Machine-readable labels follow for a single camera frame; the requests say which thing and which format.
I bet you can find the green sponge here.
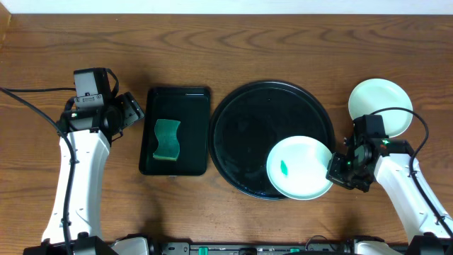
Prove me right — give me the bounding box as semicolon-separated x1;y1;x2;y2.
153;119;180;161

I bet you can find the mint green plate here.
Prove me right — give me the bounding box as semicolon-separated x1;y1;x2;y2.
348;79;413;137
266;136;333;200

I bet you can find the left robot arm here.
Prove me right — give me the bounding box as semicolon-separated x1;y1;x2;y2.
23;92;150;254

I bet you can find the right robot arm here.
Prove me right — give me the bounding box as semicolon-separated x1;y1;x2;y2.
326;138;452;254

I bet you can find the black rectangular tray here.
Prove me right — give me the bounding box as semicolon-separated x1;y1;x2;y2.
139;87;210;176

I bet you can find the round black tray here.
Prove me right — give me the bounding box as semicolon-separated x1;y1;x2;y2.
208;80;336;200

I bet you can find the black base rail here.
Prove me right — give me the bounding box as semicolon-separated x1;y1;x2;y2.
154;236;354;255

